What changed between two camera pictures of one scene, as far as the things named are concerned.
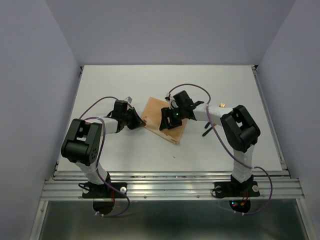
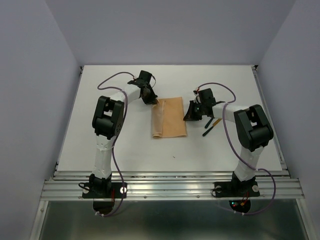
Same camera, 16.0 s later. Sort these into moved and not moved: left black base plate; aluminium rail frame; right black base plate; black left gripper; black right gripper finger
Moved: black left gripper; black right gripper finger
Not moved: right black base plate; left black base plate; aluminium rail frame
